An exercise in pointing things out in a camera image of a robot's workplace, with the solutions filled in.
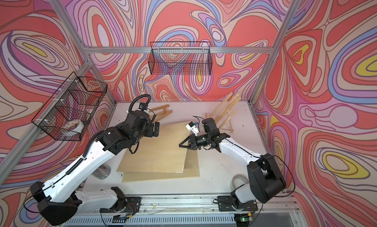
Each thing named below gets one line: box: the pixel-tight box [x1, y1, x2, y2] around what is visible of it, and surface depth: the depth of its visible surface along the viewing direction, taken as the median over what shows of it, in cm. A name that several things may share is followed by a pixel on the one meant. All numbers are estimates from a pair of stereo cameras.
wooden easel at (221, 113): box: [205, 91, 242, 134], surface depth 85 cm
